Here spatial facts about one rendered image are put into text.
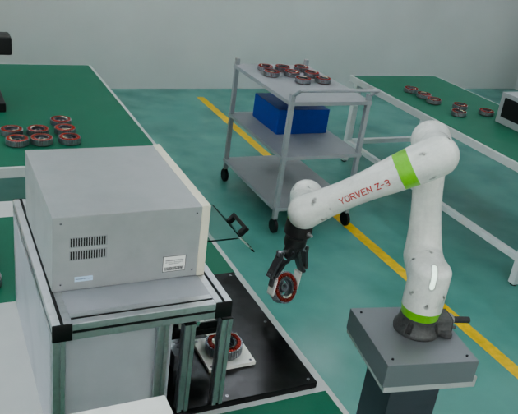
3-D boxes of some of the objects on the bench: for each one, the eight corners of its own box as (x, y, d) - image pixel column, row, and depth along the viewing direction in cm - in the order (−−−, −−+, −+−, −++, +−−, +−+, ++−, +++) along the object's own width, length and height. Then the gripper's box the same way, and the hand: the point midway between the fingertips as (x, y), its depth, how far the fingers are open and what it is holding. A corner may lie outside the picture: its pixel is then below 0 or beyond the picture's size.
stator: (230, 336, 215) (232, 326, 214) (248, 356, 207) (249, 347, 205) (198, 343, 210) (199, 333, 208) (215, 365, 201) (216, 355, 199)
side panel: (158, 419, 183) (166, 318, 170) (161, 426, 181) (170, 325, 167) (49, 442, 171) (49, 335, 158) (52, 450, 169) (52, 343, 155)
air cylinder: (181, 352, 206) (182, 338, 204) (189, 368, 200) (191, 352, 198) (165, 355, 204) (166, 340, 202) (173, 370, 198) (174, 355, 196)
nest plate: (235, 335, 218) (236, 332, 217) (255, 364, 206) (256, 361, 205) (191, 342, 211) (191, 339, 211) (208, 373, 199) (209, 370, 199)
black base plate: (232, 277, 254) (233, 271, 253) (316, 388, 203) (317, 381, 202) (105, 292, 234) (106, 287, 233) (163, 420, 183) (164, 414, 182)
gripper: (279, 246, 219) (265, 304, 228) (328, 234, 235) (312, 289, 244) (264, 235, 224) (250, 292, 233) (312, 224, 240) (298, 278, 249)
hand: (283, 286), depth 238 cm, fingers closed on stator, 11 cm apart
